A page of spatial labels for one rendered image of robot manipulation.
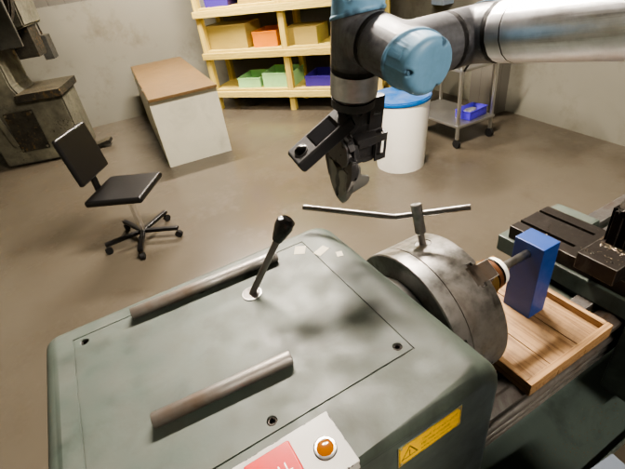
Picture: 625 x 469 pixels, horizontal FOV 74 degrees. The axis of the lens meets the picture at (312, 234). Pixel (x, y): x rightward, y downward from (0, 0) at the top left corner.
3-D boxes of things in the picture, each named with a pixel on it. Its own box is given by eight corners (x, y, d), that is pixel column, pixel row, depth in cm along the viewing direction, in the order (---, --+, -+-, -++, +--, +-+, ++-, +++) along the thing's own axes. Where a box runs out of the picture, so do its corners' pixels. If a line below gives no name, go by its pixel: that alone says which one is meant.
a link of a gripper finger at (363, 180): (371, 202, 80) (375, 162, 74) (345, 212, 78) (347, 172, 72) (362, 194, 82) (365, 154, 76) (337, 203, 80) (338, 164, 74)
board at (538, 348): (528, 396, 93) (531, 385, 91) (418, 306, 120) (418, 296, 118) (608, 336, 104) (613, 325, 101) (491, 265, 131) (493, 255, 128)
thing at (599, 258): (611, 287, 103) (617, 271, 100) (572, 266, 111) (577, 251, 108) (658, 255, 110) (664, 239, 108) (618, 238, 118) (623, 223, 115)
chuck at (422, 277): (469, 424, 80) (450, 285, 68) (374, 348, 107) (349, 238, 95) (482, 415, 81) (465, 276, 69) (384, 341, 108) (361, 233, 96)
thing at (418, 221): (430, 252, 86) (421, 201, 82) (430, 257, 84) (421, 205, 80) (418, 253, 87) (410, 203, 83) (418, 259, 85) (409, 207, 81)
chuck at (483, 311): (482, 415, 81) (466, 276, 69) (384, 341, 108) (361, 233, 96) (513, 392, 84) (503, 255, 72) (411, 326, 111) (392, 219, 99)
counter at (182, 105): (193, 107, 643) (179, 56, 601) (232, 152, 471) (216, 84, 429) (148, 118, 623) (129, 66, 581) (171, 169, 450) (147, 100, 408)
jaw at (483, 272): (450, 309, 87) (479, 289, 77) (436, 289, 89) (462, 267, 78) (487, 288, 91) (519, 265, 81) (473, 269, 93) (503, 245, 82)
